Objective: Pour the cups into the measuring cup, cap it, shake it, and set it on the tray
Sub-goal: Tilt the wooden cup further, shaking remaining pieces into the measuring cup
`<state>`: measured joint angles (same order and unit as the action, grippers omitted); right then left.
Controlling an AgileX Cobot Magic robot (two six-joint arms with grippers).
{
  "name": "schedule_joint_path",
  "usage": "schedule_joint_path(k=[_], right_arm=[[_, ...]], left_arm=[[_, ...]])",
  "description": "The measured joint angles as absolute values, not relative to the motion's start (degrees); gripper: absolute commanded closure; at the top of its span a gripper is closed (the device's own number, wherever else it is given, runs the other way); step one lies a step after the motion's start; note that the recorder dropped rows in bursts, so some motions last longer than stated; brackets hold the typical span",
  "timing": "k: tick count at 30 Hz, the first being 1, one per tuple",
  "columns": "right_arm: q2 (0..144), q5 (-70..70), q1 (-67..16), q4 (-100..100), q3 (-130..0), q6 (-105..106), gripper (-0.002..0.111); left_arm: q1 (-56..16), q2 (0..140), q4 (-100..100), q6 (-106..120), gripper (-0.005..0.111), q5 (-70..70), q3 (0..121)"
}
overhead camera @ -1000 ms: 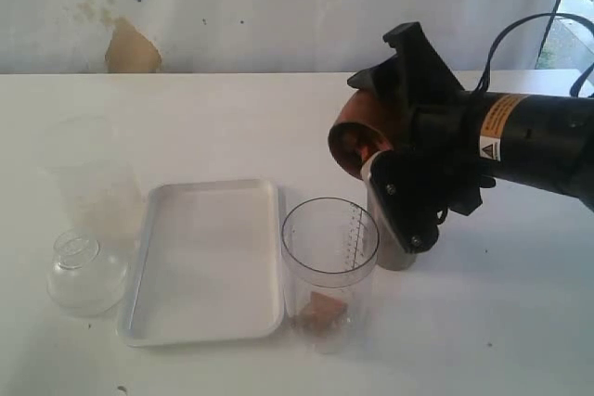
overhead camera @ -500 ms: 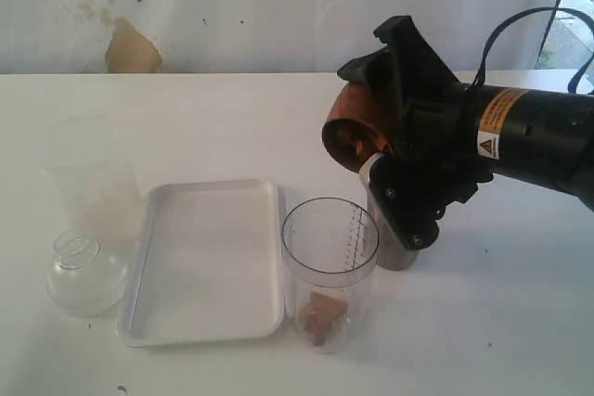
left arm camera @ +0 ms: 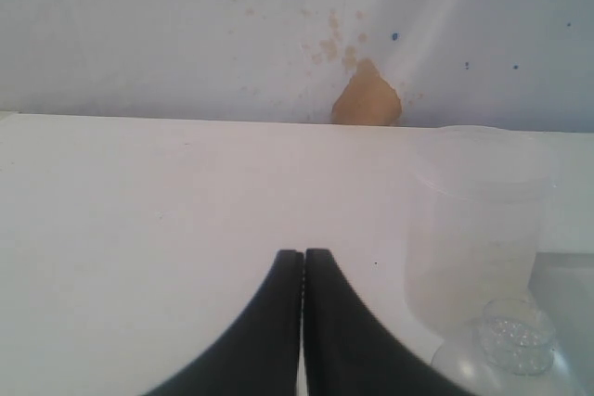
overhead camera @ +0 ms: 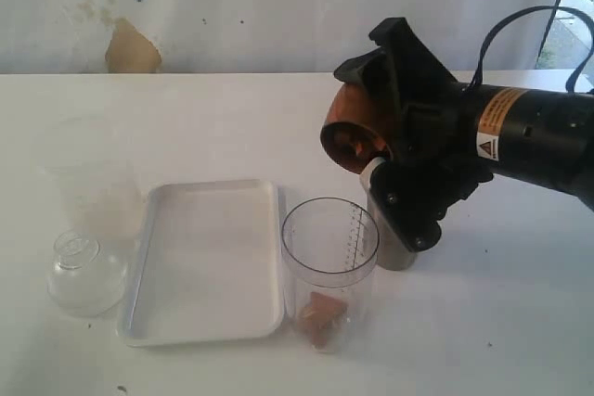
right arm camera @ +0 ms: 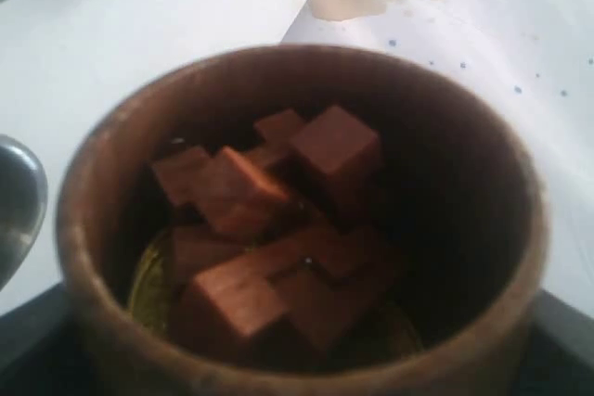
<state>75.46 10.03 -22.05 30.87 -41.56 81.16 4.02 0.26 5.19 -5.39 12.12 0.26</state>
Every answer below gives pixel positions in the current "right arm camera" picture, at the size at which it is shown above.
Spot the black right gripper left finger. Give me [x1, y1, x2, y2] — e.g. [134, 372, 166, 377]
[1, 284, 117, 395]

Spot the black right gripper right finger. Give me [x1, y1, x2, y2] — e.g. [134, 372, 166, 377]
[514, 291, 593, 395]

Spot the steel metal cup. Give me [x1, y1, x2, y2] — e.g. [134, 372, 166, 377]
[0, 134, 47, 287]

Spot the brown wooden cube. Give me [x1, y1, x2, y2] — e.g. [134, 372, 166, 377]
[253, 109, 307, 148]
[191, 146, 291, 241]
[289, 106, 383, 218]
[188, 251, 291, 341]

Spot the brown wooden cup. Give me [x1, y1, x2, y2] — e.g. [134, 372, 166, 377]
[56, 45, 549, 395]

